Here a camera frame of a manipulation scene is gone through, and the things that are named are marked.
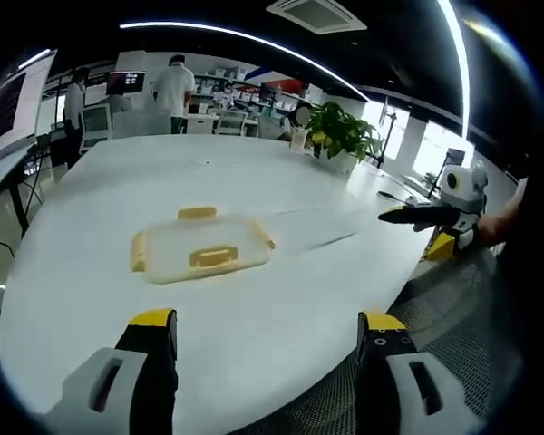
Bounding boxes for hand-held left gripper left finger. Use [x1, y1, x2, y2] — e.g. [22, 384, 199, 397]
[39, 308, 180, 435]

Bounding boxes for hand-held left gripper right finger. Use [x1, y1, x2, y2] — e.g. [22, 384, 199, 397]
[355, 307, 478, 435]

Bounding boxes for clear box with yellow plastic buckles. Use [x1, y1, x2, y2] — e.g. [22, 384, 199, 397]
[130, 205, 277, 286]

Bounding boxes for black mesh chair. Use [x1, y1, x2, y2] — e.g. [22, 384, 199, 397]
[248, 246, 527, 435]

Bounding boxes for black tripod stand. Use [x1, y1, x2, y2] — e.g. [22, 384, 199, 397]
[376, 96, 399, 169]

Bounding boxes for person's dark clothing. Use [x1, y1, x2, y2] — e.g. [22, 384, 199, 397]
[491, 174, 544, 409]

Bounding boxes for green potted plant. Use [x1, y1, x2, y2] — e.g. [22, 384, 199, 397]
[305, 101, 385, 176]

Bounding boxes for curved ceiling light strip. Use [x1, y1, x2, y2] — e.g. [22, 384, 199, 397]
[436, 0, 471, 140]
[119, 21, 371, 102]

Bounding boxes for small clear container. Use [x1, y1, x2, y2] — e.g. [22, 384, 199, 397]
[289, 126, 310, 151]

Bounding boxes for background storage shelves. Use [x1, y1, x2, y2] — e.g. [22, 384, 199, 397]
[192, 67, 312, 137]

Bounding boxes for white office chair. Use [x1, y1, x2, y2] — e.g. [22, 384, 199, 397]
[216, 110, 249, 137]

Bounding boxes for ceiling air vent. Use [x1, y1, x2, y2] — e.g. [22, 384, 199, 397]
[266, 0, 369, 35]

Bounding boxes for side desk with black legs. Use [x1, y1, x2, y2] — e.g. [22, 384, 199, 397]
[0, 143, 46, 255]

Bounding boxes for white computer monitor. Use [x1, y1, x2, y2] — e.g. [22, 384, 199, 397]
[78, 102, 115, 150]

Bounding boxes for large display screen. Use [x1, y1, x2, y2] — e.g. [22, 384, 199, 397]
[0, 48, 59, 158]

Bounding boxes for dark computer monitor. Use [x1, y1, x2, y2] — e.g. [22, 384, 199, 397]
[107, 70, 148, 97]

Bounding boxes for cable on table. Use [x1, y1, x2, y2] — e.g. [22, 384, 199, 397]
[377, 189, 419, 204]

